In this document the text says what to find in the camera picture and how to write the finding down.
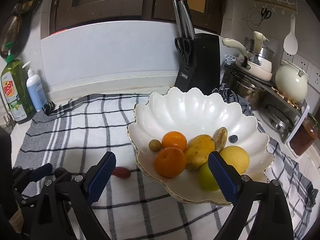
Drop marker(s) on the green lime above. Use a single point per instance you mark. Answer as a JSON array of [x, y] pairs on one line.
[[207, 177]]

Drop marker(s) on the small spotted banana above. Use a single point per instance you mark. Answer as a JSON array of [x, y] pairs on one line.
[[221, 138]]

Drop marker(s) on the cream kettle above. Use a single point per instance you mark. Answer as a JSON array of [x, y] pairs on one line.
[[291, 82]]

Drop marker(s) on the orange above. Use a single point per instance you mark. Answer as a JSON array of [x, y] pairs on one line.
[[174, 140], [170, 162]]

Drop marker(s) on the metal counter rack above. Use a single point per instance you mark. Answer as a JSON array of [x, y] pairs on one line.
[[298, 122]]

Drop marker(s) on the small dark frying pan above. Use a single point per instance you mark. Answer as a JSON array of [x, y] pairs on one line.
[[27, 3]]

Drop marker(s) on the black kitchen scissors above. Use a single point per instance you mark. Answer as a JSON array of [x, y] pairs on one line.
[[183, 47]]

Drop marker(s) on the jar with red contents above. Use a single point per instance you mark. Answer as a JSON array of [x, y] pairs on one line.
[[305, 137]]

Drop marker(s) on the hanging strainer pan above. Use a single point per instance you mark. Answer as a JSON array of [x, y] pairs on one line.
[[11, 32]]

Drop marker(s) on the grey checked cloth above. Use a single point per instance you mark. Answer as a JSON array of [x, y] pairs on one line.
[[87, 130]]

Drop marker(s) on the yellow mango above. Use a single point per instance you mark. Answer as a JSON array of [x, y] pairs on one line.
[[200, 152]]

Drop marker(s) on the dark blue berry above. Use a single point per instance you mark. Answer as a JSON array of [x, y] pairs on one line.
[[233, 139]]

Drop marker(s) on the large yellow citrus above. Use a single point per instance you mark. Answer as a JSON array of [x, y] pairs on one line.
[[236, 158]]

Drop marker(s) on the dark striped cloth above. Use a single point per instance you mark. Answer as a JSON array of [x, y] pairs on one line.
[[232, 100]]

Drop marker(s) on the green dish soap bottle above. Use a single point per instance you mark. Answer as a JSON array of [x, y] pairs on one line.
[[15, 97]]

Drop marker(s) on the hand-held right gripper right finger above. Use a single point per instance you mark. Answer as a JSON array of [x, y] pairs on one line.
[[222, 177]]

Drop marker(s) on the brown wooden window frame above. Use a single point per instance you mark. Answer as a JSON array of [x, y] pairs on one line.
[[62, 17]]

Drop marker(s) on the black knife block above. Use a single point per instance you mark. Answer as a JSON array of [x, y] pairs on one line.
[[202, 65]]

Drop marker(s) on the white wall sockets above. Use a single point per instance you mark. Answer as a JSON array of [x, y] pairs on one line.
[[303, 63]]

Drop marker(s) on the small brown round fruit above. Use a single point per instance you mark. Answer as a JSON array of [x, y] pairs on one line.
[[154, 145]]

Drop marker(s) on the steel pot lid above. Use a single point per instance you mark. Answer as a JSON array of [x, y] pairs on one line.
[[278, 117]]

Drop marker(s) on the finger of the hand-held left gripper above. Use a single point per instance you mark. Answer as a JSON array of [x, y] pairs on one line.
[[27, 200], [40, 171]]

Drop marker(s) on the black hanging scissors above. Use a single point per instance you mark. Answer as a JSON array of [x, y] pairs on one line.
[[266, 13]]

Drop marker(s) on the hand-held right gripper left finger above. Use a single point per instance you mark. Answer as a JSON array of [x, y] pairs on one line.
[[101, 177]]

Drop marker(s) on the white scalloped bowl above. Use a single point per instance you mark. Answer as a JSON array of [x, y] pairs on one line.
[[190, 112]]

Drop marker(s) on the small steel pot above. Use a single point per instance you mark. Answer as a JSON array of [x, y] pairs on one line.
[[265, 51]]

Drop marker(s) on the dark purple round fruit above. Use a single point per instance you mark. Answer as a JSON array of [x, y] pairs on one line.
[[61, 172]]

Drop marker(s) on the red oval fruit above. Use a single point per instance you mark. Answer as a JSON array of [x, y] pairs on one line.
[[122, 172]]

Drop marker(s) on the white pump bottle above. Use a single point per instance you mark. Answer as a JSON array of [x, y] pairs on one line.
[[36, 92]]

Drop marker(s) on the large steel pot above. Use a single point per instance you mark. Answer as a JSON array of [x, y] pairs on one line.
[[246, 90]]

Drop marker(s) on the thin curved faucet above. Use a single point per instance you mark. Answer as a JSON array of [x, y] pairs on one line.
[[7, 120]]

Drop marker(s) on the white rice paddle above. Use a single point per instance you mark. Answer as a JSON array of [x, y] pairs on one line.
[[290, 42]]

